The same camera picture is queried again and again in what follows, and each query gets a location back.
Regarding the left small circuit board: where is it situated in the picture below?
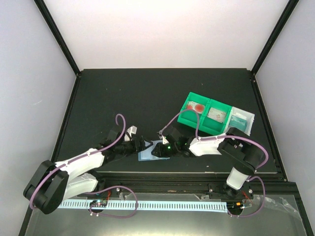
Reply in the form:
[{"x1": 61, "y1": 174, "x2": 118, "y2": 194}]
[{"x1": 90, "y1": 200, "x2": 108, "y2": 207}]

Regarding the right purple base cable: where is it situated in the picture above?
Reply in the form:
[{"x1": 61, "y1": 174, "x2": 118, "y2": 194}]
[{"x1": 226, "y1": 176, "x2": 267, "y2": 219}]

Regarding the green bin compartment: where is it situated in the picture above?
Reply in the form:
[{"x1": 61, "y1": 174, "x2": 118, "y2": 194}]
[
  {"x1": 177, "y1": 92, "x2": 211, "y2": 128},
  {"x1": 199, "y1": 99, "x2": 232, "y2": 135}
]

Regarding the white slotted cable duct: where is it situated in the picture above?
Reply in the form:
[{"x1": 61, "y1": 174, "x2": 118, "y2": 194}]
[{"x1": 59, "y1": 199, "x2": 227, "y2": 213}]

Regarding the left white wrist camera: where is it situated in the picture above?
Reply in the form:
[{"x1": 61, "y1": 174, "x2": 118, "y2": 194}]
[{"x1": 124, "y1": 125, "x2": 137, "y2": 142}]

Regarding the black front rail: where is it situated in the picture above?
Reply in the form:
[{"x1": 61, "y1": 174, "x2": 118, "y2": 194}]
[{"x1": 99, "y1": 172, "x2": 228, "y2": 194}]

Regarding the teal striped credit card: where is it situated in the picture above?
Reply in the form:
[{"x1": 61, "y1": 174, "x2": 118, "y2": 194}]
[{"x1": 229, "y1": 115, "x2": 247, "y2": 130}]

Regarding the clear white bin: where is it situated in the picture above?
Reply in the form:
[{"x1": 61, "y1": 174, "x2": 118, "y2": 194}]
[{"x1": 224, "y1": 107, "x2": 255, "y2": 136}]

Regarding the left black frame post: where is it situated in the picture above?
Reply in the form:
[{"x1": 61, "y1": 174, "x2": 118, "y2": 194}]
[{"x1": 34, "y1": 0, "x2": 81, "y2": 76}]

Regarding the right black frame post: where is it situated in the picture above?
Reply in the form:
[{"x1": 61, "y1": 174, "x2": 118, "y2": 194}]
[{"x1": 251, "y1": 0, "x2": 299, "y2": 76}]

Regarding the blue card holder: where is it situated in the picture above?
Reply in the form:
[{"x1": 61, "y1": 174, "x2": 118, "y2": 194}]
[{"x1": 138, "y1": 140, "x2": 170, "y2": 161}]

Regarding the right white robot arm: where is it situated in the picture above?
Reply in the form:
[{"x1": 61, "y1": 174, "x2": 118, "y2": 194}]
[{"x1": 151, "y1": 127, "x2": 269, "y2": 199}]

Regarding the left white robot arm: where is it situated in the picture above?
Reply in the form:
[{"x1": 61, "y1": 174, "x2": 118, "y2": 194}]
[{"x1": 23, "y1": 126, "x2": 153, "y2": 214}]

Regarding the black frame post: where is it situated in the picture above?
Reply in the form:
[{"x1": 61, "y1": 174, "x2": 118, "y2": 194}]
[
  {"x1": 251, "y1": 0, "x2": 299, "y2": 76},
  {"x1": 34, "y1": 0, "x2": 81, "y2": 76}
]

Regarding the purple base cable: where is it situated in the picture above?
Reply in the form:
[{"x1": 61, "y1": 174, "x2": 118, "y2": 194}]
[
  {"x1": 85, "y1": 185, "x2": 138, "y2": 219},
  {"x1": 226, "y1": 176, "x2": 267, "y2": 219}
]

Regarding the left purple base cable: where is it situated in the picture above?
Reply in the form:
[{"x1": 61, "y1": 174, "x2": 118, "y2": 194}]
[{"x1": 85, "y1": 185, "x2": 138, "y2": 219}]

